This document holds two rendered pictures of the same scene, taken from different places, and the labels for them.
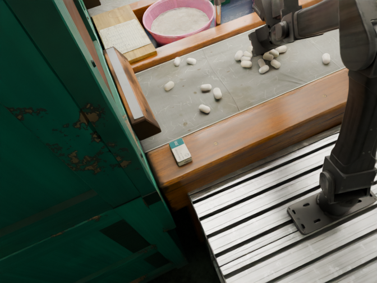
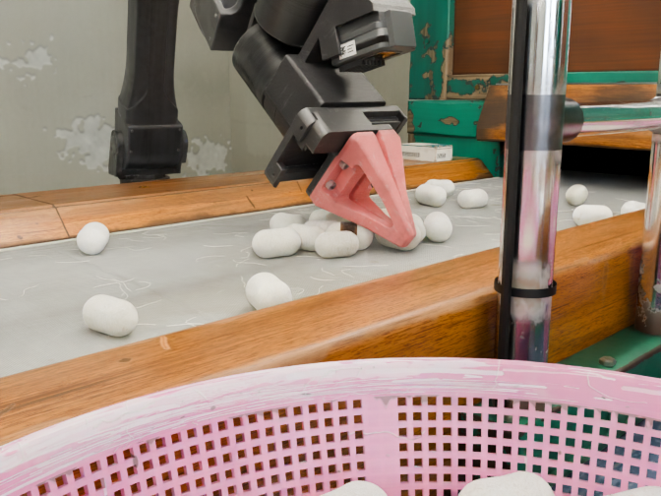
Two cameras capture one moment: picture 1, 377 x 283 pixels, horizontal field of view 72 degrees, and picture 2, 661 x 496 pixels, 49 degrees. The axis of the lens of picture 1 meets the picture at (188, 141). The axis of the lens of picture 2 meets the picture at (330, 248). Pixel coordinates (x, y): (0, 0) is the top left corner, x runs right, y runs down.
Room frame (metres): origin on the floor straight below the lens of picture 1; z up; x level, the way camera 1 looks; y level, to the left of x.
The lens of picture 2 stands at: (1.07, -0.55, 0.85)
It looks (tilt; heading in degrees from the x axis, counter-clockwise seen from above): 12 degrees down; 150
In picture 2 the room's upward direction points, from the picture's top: straight up
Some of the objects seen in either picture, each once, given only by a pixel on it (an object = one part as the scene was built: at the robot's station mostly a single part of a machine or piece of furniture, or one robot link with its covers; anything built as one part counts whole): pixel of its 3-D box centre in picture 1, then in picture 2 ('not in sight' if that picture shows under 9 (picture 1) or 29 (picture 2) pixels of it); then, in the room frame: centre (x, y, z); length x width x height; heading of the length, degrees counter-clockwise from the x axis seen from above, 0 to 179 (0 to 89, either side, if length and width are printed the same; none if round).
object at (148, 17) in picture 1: (179, 25); not in sight; (0.91, -0.06, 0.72); 0.27 x 0.27 x 0.10
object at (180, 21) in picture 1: (180, 28); not in sight; (0.91, -0.06, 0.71); 0.22 x 0.22 x 0.06
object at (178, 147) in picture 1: (180, 151); (425, 152); (0.32, 0.02, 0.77); 0.06 x 0.04 x 0.02; 14
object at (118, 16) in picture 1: (122, 33); not in sight; (0.86, 0.16, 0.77); 0.33 x 0.15 x 0.01; 14
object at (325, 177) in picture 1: (344, 183); (148, 154); (0.17, -0.30, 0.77); 0.09 x 0.06 x 0.06; 90
